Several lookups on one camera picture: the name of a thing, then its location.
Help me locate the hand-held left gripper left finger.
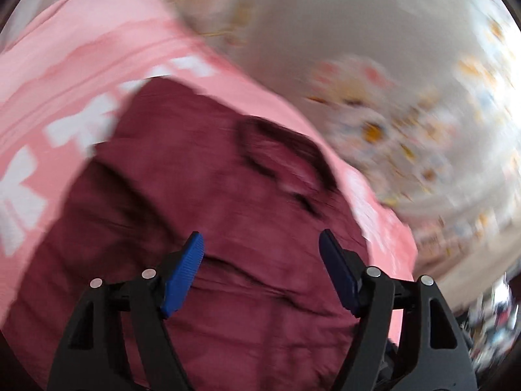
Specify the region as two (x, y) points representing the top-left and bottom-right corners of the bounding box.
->
(47, 231), (205, 391)

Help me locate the dark blurred clutter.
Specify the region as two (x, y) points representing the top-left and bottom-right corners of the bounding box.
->
(460, 271), (519, 369)

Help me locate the grey floral bed sheet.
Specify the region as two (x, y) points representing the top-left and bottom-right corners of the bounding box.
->
(147, 0), (521, 318)

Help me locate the pink blanket with white print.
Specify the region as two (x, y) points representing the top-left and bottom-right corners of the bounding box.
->
(0, 0), (420, 351)

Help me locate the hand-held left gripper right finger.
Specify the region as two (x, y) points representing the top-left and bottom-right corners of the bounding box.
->
(318, 229), (478, 391)

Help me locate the maroon puffer jacket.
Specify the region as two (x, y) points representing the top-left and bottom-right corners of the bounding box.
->
(2, 77), (404, 391)

